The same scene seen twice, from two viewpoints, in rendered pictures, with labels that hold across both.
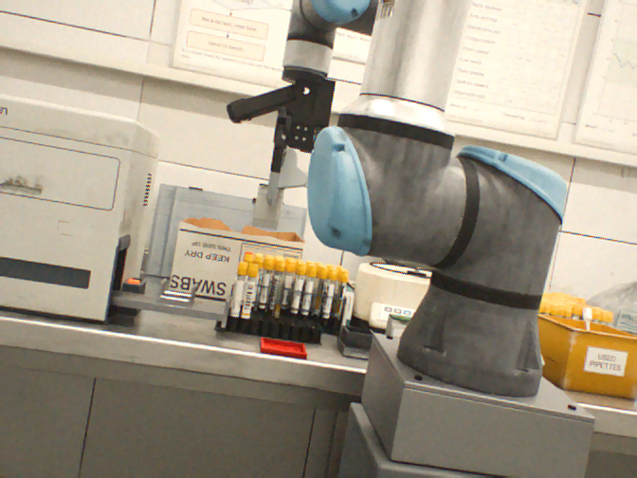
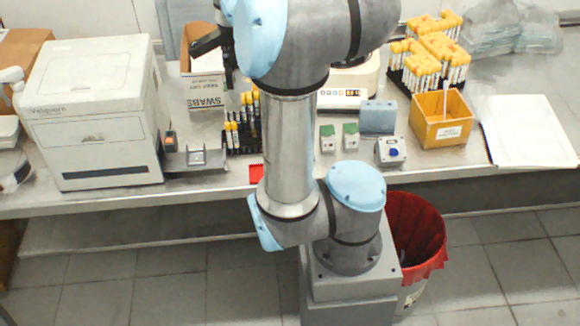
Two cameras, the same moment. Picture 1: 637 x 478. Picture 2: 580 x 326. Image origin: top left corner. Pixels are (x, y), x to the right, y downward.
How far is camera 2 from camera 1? 0.82 m
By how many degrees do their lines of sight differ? 42
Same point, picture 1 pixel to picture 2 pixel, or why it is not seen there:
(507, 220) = (352, 224)
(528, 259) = (366, 230)
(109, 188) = (139, 129)
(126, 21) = not seen: outside the picture
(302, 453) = not seen: hidden behind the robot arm
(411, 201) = (300, 238)
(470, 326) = (342, 254)
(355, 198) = (273, 247)
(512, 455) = (366, 292)
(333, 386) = not seen: hidden behind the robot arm
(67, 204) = (121, 141)
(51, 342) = (143, 203)
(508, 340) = (360, 256)
